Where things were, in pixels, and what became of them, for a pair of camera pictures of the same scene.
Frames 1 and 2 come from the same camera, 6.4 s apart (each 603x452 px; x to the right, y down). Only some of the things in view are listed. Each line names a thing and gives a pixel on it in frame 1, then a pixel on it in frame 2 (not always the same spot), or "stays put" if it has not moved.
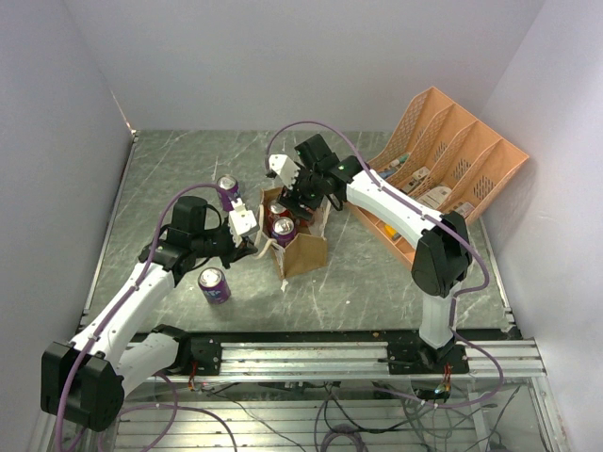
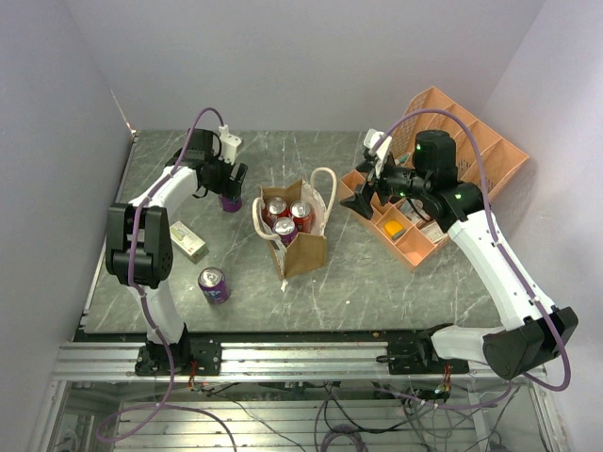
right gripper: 287,197 to 361,201
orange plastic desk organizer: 447,159 stays put
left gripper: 235,251 to 230,187
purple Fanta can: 214,285 stays put
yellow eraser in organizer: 390,230 stays put
